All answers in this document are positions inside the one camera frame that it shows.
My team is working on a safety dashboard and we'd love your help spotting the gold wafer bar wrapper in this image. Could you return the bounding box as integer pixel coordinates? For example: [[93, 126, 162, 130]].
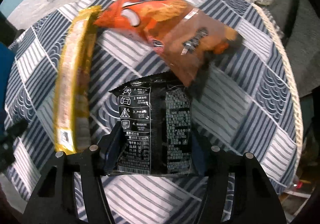
[[53, 6, 102, 155]]

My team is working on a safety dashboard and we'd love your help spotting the small black snack packet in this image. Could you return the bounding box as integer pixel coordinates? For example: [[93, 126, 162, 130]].
[[111, 71, 197, 176]]

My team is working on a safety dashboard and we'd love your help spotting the orange brown chip bag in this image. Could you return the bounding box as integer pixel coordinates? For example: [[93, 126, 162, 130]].
[[95, 0, 243, 100]]

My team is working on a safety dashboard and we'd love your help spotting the navy patterned tablecloth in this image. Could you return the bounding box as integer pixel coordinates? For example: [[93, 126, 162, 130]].
[[4, 0, 303, 223]]

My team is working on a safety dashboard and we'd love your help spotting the blue cardboard box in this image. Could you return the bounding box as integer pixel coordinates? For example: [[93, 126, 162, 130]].
[[0, 43, 15, 135]]

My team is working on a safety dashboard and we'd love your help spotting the grey hanging towel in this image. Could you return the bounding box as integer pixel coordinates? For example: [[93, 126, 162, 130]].
[[267, 0, 319, 97]]

